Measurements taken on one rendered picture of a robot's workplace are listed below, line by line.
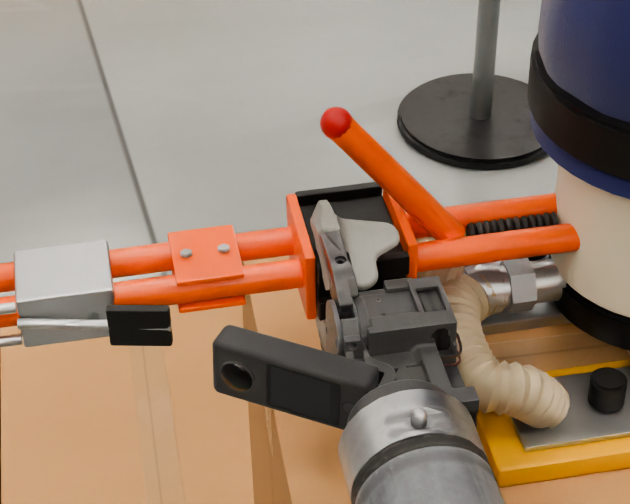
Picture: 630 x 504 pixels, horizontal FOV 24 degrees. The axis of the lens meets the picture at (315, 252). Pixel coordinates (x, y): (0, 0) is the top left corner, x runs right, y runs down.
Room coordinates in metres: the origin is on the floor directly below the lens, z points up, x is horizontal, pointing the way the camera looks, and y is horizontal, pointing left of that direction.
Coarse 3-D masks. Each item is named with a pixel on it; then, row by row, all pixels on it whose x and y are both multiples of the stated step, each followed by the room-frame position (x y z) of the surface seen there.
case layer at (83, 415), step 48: (0, 336) 1.57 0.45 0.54; (192, 336) 1.57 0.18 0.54; (0, 384) 1.47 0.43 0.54; (48, 384) 1.47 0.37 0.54; (96, 384) 1.47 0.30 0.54; (144, 384) 1.47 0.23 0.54; (192, 384) 1.47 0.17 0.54; (0, 432) 1.41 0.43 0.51; (48, 432) 1.38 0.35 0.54; (96, 432) 1.38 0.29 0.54; (144, 432) 1.38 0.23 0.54; (192, 432) 1.38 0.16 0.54; (240, 432) 1.38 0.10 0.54; (0, 480) 1.32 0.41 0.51; (48, 480) 1.29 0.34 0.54; (96, 480) 1.29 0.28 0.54; (144, 480) 1.29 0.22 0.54; (192, 480) 1.29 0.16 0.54; (240, 480) 1.29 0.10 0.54
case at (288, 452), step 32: (288, 256) 1.03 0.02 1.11; (256, 320) 0.94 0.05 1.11; (288, 320) 0.94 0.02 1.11; (512, 352) 0.90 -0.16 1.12; (544, 352) 0.90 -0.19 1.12; (576, 352) 0.89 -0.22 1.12; (608, 352) 0.89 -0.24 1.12; (256, 416) 0.97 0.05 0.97; (288, 416) 0.82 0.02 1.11; (256, 448) 0.99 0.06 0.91; (288, 448) 0.79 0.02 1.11; (320, 448) 0.79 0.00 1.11; (256, 480) 1.01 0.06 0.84; (288, 480) 0.76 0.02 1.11; (320, 480) 0.76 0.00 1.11; (576, 480) 0.75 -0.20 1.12; (608, 480) 0.75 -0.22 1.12
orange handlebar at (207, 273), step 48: (192, 240) 0.87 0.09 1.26; (240, 240) 0.87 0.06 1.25; (288, 240) 0.87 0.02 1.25; (480, 240) 0.87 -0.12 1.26; (528, 240) 0.87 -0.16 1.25; (576, 240) 0.87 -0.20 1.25; (0, 288) 0.83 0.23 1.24; (144, 288) 0.82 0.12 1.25; (192, 288) 0.82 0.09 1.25; (240, 288) 0.82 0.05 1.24; (288, 288) 0.83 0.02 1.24
